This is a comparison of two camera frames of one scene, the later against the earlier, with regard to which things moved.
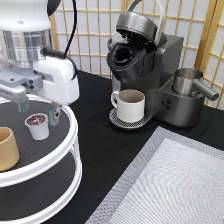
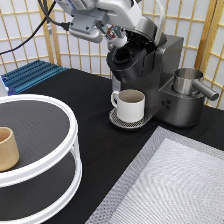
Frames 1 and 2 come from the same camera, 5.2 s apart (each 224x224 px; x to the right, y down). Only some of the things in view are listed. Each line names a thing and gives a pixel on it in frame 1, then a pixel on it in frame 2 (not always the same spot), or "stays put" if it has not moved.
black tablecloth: x=108 y=152 stays put
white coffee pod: x=39 y=125 → x=117 y=41
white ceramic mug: x=130 y=104 stays put
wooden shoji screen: x=200 y=23 stays put
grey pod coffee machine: x=139 y=57 stays put
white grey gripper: x=50 y=77 → x=88 y=25
